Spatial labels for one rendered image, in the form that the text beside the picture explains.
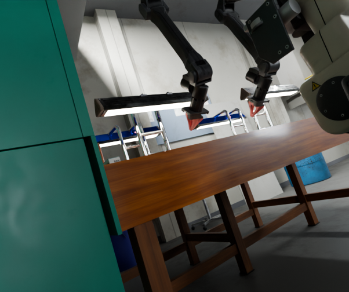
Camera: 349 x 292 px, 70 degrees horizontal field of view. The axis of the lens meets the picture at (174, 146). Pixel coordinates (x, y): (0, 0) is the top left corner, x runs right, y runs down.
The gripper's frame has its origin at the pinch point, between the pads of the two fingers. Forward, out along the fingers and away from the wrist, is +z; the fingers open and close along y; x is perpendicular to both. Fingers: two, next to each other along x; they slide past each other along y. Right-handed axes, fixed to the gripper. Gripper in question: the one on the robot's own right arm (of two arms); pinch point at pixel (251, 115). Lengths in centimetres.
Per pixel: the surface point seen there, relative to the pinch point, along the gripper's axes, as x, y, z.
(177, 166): 18, 59, 2
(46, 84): -1, 92, -19
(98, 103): -30, 67, 1
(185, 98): -27.1, 21.8, 1.3
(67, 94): 1, 88, -17
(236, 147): 17.8, 30.4, 1.3
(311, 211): 27, -90, 84
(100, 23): -323, -48, 18
